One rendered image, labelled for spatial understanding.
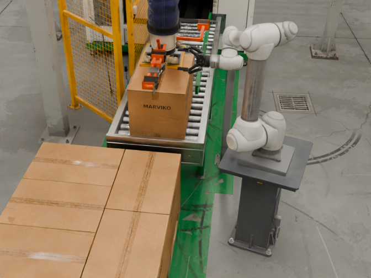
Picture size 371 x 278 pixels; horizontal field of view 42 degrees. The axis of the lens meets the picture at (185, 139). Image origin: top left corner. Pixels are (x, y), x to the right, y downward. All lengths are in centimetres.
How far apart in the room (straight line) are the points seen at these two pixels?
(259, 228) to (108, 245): 110
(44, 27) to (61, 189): 142
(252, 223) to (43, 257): 140
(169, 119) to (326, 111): 214
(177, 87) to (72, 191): 99
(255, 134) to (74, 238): 119
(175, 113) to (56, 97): 132
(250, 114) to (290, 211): 128
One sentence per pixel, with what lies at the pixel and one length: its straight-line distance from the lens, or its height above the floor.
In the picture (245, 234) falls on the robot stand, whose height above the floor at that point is 11.
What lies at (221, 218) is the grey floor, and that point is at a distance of 372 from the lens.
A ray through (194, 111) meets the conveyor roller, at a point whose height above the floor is 55.
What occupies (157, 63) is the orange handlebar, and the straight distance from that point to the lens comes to 312.
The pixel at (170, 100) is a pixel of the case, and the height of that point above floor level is 89.
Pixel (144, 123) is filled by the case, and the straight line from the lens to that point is 347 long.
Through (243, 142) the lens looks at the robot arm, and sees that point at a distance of 281.
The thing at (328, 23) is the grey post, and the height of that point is 40.
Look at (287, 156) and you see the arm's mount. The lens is 311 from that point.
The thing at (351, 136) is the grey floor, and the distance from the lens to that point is 481.
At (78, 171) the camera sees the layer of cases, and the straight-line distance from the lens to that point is 331.
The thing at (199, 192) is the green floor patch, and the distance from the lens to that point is 391.
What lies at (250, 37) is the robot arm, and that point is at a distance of 257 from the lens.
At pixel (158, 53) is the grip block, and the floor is 121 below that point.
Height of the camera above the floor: 265
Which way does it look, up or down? 36 degrees down
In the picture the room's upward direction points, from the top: 2 degrees clockwise
